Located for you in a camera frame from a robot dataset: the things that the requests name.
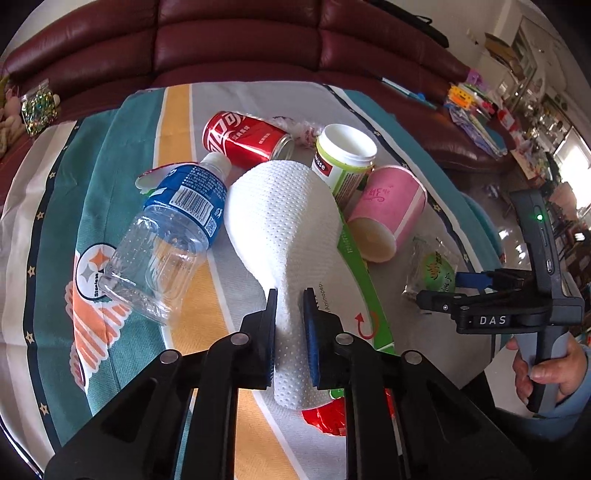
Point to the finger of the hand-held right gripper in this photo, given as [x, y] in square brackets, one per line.
[438, 303]
[471, 280]

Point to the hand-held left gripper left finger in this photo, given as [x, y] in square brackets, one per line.
[270, 337]

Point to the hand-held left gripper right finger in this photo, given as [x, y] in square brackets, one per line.
[311, 344]

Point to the green snack packet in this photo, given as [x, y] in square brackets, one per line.
[434, 272]

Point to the white paper towel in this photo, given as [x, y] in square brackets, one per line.
[281, 217]

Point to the red soda can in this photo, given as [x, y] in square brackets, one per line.
[240, 138]

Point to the person's right hand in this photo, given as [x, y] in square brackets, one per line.
[570, 369]

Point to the flat green white carton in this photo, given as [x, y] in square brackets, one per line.
[355, 304]

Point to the red foil wrapper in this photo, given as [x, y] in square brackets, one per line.
[328, 415]

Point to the pink paper cup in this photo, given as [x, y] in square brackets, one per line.
[392, 203]

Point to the clear plastic bottle blue label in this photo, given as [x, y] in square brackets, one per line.
[157, 249]

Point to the white cup green label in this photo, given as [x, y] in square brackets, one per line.
[341, 175]

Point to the pile of colourful toys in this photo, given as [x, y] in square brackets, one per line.
[475, 115]

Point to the blue pen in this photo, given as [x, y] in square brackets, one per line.
[408, 92]

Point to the crumpled clear plastic bag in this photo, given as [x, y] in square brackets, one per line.
[302, 129]

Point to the glass display cabinet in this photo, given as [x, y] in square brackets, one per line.
[531, 60]

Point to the dark red leather sofa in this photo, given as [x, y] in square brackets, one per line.
[231, 41]

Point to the clear jar of beads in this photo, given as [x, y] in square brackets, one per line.
[39, 108]

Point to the beige plush toy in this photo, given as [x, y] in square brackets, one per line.
[9, 129]

